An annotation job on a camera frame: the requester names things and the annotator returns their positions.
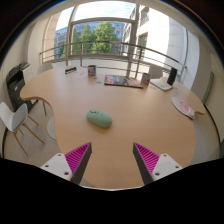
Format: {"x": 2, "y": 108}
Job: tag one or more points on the white chair with wooden legs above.
{"x": 15, "y": 118}

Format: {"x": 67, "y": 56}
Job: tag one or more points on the light blue illustrated book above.
{"x": 161, "y": 84}

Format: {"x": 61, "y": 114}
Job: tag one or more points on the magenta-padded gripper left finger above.
{"x": 56, "y": 165}

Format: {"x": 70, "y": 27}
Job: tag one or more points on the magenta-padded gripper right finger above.
{"x": 166, "y": 165}

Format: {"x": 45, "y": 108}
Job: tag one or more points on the white mug with plant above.
{"x": 145, "y": 79}

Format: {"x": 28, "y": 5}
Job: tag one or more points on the small printed mug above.
{"x": 92, "y": 70}

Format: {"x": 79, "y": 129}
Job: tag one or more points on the round white pink mouse pad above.
{"x": 182, "y": 107}

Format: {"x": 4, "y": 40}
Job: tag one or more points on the small black box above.
{"x": 70, "y": 70}

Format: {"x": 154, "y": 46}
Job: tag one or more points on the tall black speaker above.
{"x": 172, "y": 76}

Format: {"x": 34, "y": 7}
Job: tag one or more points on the metal balcony railing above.
{"x": 100, "y": 42}

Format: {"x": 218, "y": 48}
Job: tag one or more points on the black grey office printer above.
{"x": 16, "y": 85}

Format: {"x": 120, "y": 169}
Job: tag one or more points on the red dark magazine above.
{"x": 121, "y": 81}

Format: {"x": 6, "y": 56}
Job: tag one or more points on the white chair back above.
{"x": 61, "y": 65}
{"x": 155, "y": 71}

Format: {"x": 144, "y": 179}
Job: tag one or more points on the mint green computer mouse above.
{"x": 99, "y": 118}

